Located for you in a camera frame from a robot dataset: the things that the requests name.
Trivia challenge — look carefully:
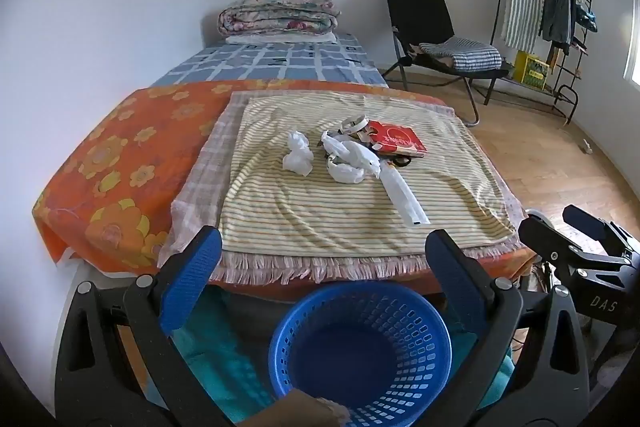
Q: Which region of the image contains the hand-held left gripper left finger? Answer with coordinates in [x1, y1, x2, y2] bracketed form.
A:
[55, 224, 236, 427]

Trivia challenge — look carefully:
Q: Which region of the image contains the white curled paper strip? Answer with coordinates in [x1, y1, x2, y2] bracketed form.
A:
[336, 116, 371, 140]

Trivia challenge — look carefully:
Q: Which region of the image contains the bright window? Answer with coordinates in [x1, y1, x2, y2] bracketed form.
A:
[622, 0, 640, 84]

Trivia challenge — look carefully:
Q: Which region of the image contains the white pillow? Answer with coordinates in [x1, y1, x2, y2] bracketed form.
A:
[225, 32, 337, 46]

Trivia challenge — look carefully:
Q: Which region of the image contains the dark grey jacket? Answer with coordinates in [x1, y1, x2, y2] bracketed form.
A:
[539, 0, 576, 55]

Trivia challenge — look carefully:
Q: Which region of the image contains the blue plastic basket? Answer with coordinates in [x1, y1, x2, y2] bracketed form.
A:
[269, 281, 453, 427]

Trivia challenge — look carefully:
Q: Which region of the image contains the blue checked bedsheet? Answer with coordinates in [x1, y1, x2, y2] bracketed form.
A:
[150, 32, 390, 88]

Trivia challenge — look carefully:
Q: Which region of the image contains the teal garment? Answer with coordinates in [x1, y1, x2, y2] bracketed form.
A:
[575, 4, 599, 34]

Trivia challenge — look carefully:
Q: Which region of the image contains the checked cushion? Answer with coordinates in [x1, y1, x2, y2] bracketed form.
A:
[419, 38, 502, 72]

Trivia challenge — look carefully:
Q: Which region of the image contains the folded floral quilt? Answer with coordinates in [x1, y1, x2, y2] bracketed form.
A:
[217, 0, 341, 38]

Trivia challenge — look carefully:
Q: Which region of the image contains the brown cardboard piece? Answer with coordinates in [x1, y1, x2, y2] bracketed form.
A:
[240, 389, 351, 427]

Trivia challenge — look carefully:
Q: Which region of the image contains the pink plaid fringed cloth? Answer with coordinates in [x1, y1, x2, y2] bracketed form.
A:
[157, 91, 531, 285]

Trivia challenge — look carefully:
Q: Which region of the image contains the black metal clothes rack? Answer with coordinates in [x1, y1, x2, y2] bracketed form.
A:
[490, 0, 593, 125]

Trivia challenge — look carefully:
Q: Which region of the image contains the yellow striped cloth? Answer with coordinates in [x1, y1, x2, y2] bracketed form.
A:
[220, 94, 518, 258]

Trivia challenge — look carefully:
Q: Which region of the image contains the white paper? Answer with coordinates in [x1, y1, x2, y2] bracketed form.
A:
[282, 131, 313, 178]

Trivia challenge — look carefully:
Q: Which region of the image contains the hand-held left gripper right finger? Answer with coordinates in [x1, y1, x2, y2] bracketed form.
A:
[424, 229, 591, 427]

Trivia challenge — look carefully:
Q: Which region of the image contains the yellow crate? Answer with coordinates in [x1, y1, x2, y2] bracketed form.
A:
[514, 51, 550, 90]

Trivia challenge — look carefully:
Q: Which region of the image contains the red cardboard box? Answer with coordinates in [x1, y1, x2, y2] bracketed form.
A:
[367, 119, 429, 156]

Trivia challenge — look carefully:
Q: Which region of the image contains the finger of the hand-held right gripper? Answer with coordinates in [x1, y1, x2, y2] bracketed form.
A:
[517, 209, 583, 270]
[562, 204, 636, 258]

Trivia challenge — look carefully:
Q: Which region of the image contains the orange floral blanket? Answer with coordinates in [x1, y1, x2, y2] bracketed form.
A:
[32, 79, 446, 278]

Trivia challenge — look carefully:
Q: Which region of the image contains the white plastic bag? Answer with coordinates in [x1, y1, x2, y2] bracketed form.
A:
[320, 130, 431, 227]

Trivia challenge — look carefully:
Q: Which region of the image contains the black folding chair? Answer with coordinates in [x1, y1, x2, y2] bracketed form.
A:
[382, 0, 511, 128]

